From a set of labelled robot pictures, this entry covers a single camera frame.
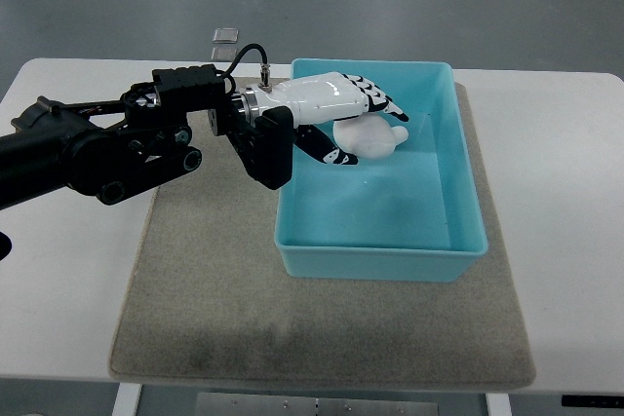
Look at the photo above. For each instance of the metal floor plate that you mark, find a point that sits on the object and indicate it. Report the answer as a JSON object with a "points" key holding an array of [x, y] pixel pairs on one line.
{"points": [[226, 35], [224, 53]]}

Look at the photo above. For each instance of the lower metal floor plate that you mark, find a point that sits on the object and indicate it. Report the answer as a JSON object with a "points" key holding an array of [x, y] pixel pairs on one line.
{"points": [[224, 53]]}

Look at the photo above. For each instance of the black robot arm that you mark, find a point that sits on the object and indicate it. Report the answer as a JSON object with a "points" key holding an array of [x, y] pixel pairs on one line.
{"points": [[114, 150]]}

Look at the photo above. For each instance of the light blue plastic box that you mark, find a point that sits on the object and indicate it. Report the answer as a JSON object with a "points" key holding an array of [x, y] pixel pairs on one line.
{"points": [[413, 216]]}

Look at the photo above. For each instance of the upper metal floor plate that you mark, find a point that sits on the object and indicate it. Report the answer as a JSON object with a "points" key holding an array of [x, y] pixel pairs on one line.
{"points": [[226, 35]]}

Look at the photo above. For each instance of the white table leg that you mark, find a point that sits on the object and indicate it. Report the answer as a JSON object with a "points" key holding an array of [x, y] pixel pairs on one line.
{"points": [[498, 405], [127, 399]]}

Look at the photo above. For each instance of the white plush toy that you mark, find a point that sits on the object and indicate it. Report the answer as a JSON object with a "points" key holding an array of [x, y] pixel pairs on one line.
{"points": [[368, 136]]}

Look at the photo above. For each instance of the grey metal base plate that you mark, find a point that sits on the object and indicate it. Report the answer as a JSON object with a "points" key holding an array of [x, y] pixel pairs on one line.
{"points": [[242, 404]]}

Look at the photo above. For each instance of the black table control panel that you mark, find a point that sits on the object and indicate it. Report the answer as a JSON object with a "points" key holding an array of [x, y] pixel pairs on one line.
{"points": [[584, 401]]}

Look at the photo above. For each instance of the white table leg left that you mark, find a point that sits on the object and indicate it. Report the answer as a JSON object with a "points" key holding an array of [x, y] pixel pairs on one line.
{"points": [[127, 399]]}

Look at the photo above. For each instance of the beige felt mat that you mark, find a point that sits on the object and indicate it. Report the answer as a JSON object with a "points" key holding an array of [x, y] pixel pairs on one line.
{"points": [[209, 302]]}

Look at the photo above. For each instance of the white table leg right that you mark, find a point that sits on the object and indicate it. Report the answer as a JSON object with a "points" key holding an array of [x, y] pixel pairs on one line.
{"points": [[498, 405]]}

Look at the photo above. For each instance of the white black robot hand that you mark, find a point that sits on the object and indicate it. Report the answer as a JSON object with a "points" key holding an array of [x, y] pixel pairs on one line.
{"points": [[315, 103]]}

